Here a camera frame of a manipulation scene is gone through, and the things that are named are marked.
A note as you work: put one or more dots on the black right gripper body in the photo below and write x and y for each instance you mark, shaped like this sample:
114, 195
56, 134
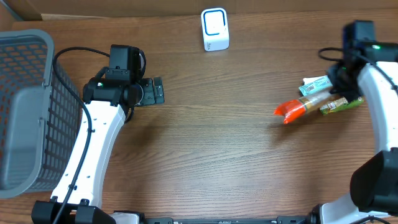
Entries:
344, 83

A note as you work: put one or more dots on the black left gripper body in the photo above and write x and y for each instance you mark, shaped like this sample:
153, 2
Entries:
149, 93

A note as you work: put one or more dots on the teal tissue pack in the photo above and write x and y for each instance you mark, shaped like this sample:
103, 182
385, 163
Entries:
315, 86

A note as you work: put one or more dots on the green yellow drink pouch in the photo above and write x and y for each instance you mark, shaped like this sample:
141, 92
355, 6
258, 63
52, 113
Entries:
340, 105

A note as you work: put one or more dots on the white cream tube gold cap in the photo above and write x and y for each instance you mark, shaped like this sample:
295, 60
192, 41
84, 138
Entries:
310, 80

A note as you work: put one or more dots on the orange cracker package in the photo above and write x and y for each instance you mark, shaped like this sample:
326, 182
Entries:
294, 109

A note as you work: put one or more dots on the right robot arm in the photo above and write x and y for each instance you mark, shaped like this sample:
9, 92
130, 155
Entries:
368, 68

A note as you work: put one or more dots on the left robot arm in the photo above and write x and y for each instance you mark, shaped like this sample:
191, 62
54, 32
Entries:
108, 102

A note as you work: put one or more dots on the white barcode scanner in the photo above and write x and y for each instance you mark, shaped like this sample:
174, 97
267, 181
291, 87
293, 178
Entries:
214, 23

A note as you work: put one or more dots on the grey plastic shopping basket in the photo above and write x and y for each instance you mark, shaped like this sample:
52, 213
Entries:
39, 117

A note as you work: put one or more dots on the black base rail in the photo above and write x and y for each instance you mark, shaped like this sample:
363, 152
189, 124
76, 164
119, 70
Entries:
233, 220

